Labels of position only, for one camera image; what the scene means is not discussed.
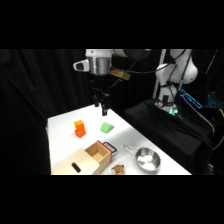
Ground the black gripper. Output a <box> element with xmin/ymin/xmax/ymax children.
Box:
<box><xmin>89</xmin><ymin>75</ymin><xmax>111</xmax><ymax>117</ymax></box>

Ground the wooden drawer red front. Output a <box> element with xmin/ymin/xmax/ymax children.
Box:
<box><xmin>84</xmin><ymin>140</ymin><xmax>118</xmax><ymax>168</ymax></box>

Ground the green soft object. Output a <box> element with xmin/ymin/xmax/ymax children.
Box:
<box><xmin>100</xmin><ymin>121</ymin><xmax>115</xmax><ymax>134</ymax></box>

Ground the orange block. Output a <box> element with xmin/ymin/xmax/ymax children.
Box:
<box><xmin>73</xmin><ymin>119</ymin><xmax>85</xmax><ymax>131</ymax></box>

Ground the red-orange block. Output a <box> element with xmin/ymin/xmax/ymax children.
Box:
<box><xmin>74</xmin><ymin>127</ymin><xmax>87</xmax><ymax>139</ymax></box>

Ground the light wooden box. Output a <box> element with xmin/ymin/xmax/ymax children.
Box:
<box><xmin>50</xmin><ymin>147</ymin><xmax>101</xmax><ymax>175</ymax></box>

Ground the striped tiger plush toy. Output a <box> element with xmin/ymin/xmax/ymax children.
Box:
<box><xmin>110</xmin><ymin>164</ymin><xmax>127</xmax><ymax>175</ymax></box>

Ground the silver vertical pole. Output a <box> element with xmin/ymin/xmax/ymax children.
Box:
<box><xmin>152</xmin><ymin>49</ymin><xmax>167</xmax><ymax>101</ymax></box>

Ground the black curtain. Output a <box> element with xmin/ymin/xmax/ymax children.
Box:
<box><xmin>0</xmin><ymin>49</ymin><xmax>224</xmax><ymax>175</ymax></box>

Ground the black draped robot stand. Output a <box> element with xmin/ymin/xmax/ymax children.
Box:
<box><xmin>123</xmin><ymin>99</ymin><xmax>215</xmax><ymax>175</ymax></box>

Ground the blue glowing strip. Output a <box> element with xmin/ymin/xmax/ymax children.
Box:
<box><xmin>179</xmin><ymin>88</ymin><xmax>203</xmax><ymax>110</ymax></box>

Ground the tan wrist camera box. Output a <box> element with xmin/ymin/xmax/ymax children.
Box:
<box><xmin>110</xmin><ymin>68</ymin><xmax>131</xmax><ymax>81</ymax></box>

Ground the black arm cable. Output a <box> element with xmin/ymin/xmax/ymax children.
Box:
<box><xmin>125</xmin><ymin>49</ymin><xmax>159</xmax><ymax>75</ymax></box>

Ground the steel pot with handle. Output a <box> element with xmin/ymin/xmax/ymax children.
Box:
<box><xmin>123</xmin><ymin>143</ymin><xmax>162</xmax><ymax>174</ymax></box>

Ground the yellow cable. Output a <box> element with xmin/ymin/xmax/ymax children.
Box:
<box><xmin>211</xmin><ymin>108</ymin><xmax>224</xmax><ymax>152</ymax></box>

